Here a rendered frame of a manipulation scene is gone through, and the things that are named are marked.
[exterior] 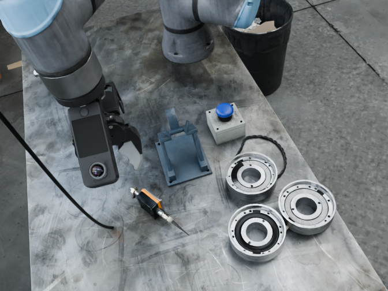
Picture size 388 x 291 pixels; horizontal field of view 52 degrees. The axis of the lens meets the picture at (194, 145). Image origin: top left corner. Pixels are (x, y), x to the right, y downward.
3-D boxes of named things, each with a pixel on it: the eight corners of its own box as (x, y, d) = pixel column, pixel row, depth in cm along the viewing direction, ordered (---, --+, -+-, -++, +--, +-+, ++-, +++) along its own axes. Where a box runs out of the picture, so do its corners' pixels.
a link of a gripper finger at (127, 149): (149, 142, 72) (125, 112, 64) (155, 168, 68) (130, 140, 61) (134, 148, 72) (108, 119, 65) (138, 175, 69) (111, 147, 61)
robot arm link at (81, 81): (94, 68, 47) (28, 86, 47) (107, 94, 51) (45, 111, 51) (90, 30, 52) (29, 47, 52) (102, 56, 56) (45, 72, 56)
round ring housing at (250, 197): (287, 189, 82) (288, 178, 79) (243, 213, 80) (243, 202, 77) (258, 155, 88) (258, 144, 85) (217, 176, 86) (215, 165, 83)
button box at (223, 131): (246, 135, 92) (245, 121, 88) (217, 145, 92) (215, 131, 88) (233, 112, 97) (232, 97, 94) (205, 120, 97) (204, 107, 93)
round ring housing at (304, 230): (300, 182, 83) (302, 170, 80) (344, 213, 77) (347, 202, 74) (266, 213, 79) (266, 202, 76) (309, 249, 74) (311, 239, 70)
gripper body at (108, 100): (126, 105, 66) (101, 49, 56) (133, 145, 61) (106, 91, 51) (81, 118, 66) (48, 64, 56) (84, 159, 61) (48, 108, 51)
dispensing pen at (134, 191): (182, 235, 74) (123, 187, 82) (185, 245, 77) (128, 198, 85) (190, 227, 75) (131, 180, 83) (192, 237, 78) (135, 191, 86)
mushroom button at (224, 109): (237, 126, 91) (235, 111, 87) (220, 131, 91) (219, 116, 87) (230, 114, 94) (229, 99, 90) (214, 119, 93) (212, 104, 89)
